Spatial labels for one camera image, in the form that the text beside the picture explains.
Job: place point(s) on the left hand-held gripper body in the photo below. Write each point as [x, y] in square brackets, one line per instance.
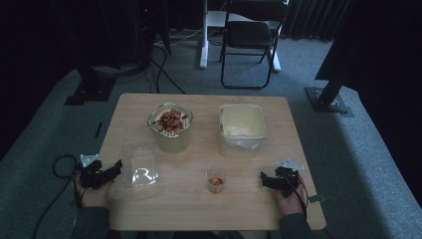
[91, 176]

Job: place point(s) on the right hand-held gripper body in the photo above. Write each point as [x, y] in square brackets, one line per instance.
[287, 179]

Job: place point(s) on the red food scraps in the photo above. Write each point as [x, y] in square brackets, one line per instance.
[216, 181]

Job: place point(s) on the small clear plastic cup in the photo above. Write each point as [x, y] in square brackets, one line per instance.
[216, 182]

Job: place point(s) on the cream plastic bin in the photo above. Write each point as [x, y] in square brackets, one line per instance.
[242, 127]

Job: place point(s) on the person's left hand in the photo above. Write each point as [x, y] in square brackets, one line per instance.
[94, 195]

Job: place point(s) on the person's right hand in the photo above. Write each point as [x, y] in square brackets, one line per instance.
[292, 202]

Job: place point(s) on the clear plastic lid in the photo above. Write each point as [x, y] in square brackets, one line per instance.
[139, 164]

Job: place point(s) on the small grey tab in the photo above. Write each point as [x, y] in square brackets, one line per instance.
[316, 198]

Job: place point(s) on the clear bin liner bag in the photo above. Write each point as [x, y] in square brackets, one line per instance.
[244, 142]

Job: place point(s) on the clear container with strainer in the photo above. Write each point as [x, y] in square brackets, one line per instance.
[170, 132]

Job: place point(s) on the red and tan food pieces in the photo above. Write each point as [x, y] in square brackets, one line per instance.
[171, 121]

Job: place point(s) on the black folding chair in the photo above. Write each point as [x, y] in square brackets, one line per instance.
[250, 36]

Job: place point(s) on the black backdrop cloth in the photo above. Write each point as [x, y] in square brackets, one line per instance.
[384, 66]

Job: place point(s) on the white desk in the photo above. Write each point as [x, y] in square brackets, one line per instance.
[204, 40]

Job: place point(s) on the dark pleated curtain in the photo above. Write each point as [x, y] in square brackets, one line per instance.
[315, 20]

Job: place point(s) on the black stand with base plate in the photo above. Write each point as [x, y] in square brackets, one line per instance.
[328, 96]
[91, 88]

